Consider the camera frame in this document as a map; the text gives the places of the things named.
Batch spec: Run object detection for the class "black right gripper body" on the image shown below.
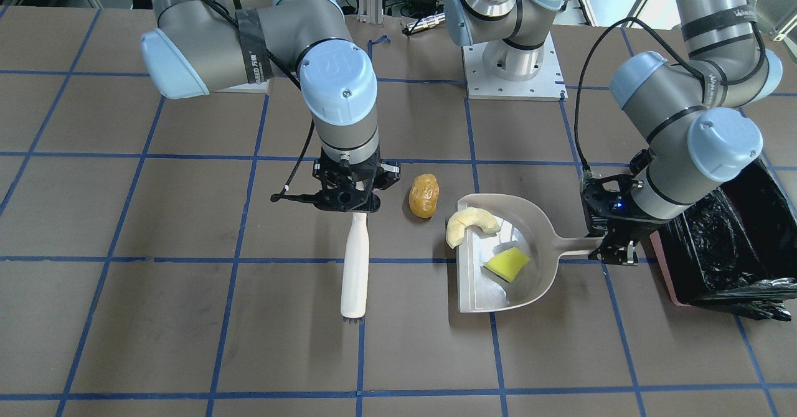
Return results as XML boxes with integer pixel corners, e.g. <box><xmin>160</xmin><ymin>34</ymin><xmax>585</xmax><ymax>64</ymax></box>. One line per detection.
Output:
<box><xmin>270</xmin><ymin>156</ymin><xmax>401</xmax><ymax>213</ymax></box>

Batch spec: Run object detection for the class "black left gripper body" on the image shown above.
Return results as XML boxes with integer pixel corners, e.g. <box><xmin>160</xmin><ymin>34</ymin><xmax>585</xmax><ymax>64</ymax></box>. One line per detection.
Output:
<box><xmin>581</xmin><ymin>149</ymin><xmax>654</xmax><ymax>243</ymax></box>

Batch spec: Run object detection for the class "yellow potato toy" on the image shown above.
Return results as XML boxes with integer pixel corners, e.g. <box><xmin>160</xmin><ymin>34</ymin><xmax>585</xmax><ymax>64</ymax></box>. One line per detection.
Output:
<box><xmin>408</xmin><ymin>173</ymin><xmax>440</xmax><ymax>218</ymax></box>

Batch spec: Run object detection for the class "grey plastic dustpan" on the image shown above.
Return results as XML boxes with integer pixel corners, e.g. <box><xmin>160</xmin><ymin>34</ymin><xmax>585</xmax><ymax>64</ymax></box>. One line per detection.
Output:
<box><xmin>448</xmin><ymin>194</ymin><xmax>601</xmax><ymax>313</ymax></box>

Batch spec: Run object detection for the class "yellow sponge piece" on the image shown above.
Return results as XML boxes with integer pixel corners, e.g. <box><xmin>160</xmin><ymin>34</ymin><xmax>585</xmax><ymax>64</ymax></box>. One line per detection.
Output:
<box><xmin>484</xmin><ymin>247</ymin><xmax>531</xmax><ymax>283</ymax></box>

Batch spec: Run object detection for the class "cream curved croissant toy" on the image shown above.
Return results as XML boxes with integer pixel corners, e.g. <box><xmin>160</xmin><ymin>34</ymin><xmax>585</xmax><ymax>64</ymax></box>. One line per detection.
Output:
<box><xmin>446</xmin><ymin>207</ymin><xmax>501</xmax><ymax>249</ymax></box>

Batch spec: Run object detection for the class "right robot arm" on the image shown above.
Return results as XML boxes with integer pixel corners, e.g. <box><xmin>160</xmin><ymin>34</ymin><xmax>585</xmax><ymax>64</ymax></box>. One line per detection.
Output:
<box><xmin>141</xmin><ymin>0</ymin><xmax>400</xmax><ymax>213</ymax></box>

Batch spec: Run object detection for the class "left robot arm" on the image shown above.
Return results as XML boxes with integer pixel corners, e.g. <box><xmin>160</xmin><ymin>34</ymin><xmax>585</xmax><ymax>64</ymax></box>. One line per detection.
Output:
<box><xmin>444</xmin><ymin>0</ymin><xmax>782</xmax><ymax>265</ymax></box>

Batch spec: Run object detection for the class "bin with black bag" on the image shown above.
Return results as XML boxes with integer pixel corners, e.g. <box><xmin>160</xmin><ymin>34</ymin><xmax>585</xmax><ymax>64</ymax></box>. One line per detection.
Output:
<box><xmin>650</xmin><ymin>159</ymin><xmax>796</xmax><ymax>322</ymax></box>

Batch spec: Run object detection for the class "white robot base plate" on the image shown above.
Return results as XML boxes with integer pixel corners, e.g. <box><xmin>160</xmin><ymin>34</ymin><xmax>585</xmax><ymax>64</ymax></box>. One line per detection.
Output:
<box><xmin>462</xmin><ymin>34</ymin><xmax>568</xmax><ymax>101</ymax></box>

